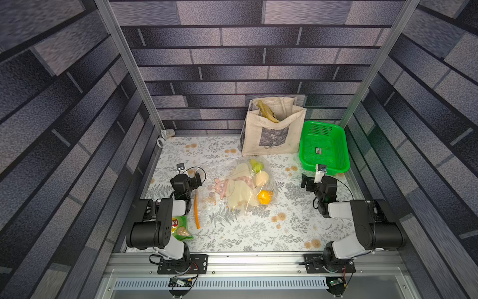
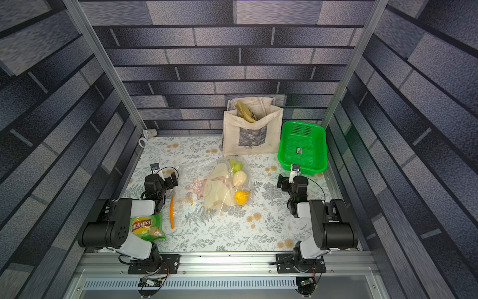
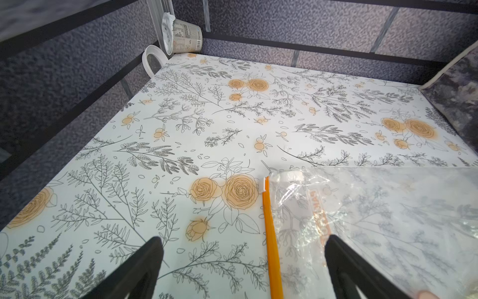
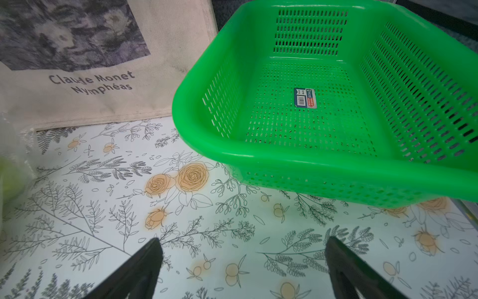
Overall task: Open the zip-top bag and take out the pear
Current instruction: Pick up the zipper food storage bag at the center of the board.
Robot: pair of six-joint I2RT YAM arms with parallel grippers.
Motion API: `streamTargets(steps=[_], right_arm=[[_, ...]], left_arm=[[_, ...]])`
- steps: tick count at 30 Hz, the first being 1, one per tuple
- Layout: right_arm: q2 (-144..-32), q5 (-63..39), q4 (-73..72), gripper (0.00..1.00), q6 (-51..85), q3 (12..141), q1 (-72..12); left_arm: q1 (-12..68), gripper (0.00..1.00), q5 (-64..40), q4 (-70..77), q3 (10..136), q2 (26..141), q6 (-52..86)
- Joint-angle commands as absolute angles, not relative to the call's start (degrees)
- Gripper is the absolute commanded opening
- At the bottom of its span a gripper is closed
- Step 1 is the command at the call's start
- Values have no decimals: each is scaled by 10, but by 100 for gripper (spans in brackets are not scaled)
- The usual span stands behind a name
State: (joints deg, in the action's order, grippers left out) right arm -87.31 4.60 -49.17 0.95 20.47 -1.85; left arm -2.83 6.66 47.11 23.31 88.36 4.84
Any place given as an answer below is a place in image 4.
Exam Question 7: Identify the green plastic basket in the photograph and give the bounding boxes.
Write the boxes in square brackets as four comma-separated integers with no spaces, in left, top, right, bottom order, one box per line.
[173,1,478,208]

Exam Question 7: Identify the barcode sticker in basket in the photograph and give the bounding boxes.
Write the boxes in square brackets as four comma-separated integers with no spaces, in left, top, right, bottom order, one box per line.
[294,88,317,109]

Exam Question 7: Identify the floral patterned table mat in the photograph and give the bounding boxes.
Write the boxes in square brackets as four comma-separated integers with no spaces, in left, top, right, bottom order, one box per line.
[1,118,478,299]

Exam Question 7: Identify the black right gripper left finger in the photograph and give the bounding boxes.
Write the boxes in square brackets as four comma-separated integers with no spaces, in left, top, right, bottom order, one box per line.
[85,238,164,299]

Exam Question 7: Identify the beige Monet tote bag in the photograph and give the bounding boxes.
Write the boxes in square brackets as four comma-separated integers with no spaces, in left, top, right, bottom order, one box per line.
[1,1,218,130]

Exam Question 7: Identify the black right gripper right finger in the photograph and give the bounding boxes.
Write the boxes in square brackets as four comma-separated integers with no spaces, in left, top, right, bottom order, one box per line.
[325,237,406,299]

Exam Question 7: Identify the clear orange zip-top bag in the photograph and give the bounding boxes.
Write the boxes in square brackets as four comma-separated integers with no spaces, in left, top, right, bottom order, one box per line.
[1,112,37,223]

